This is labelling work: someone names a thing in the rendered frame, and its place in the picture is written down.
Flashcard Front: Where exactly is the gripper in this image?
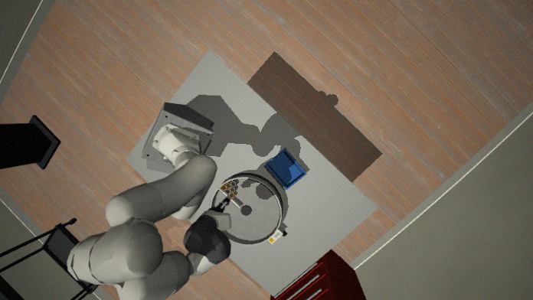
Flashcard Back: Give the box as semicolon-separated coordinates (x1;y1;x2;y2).
208;195;232;213

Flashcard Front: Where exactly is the blue square tray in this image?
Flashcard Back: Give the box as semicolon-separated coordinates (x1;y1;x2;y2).
265;148;307;189

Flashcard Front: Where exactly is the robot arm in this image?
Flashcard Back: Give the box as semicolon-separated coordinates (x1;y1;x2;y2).
67;123;231;300

